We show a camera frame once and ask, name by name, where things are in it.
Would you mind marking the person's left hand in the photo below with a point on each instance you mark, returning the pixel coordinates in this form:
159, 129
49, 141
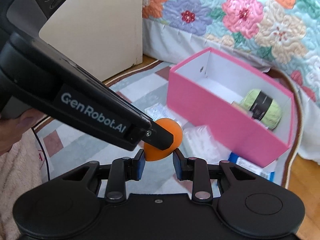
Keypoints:
15, 132

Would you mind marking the blue wet wipes packet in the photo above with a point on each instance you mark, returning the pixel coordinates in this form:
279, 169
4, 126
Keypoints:
252, 166

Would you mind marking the clear floss pick box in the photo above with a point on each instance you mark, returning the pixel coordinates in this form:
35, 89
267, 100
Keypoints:
205, 142

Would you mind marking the pale fuzzy garment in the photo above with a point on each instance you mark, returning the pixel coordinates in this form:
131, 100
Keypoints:
17, 180

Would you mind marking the green yarn ball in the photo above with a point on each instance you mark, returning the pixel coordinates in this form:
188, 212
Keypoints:
265, 107

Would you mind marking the checkered rug with brown border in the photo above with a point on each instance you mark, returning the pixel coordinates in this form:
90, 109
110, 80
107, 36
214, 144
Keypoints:
75, 140

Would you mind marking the foundation bottle with gold cap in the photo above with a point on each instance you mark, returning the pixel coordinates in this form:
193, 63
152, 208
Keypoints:
235, 103

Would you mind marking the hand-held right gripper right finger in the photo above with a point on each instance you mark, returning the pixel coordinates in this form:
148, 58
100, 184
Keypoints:
176, 166

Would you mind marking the orange makeup sponge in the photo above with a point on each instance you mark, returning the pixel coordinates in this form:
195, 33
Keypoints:
175, 130

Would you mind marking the pink cardboard box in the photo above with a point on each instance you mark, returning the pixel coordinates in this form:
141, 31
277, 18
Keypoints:
200, 110

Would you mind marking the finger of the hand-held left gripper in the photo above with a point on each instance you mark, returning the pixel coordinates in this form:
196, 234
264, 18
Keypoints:
161, 137

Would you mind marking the beige cabinet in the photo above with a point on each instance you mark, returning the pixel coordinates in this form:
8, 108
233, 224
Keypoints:
100, 30

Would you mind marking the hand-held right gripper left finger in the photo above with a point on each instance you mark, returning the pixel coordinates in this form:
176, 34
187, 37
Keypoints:
141, 165

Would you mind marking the small white packet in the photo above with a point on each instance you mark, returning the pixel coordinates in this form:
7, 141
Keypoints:
157, 111

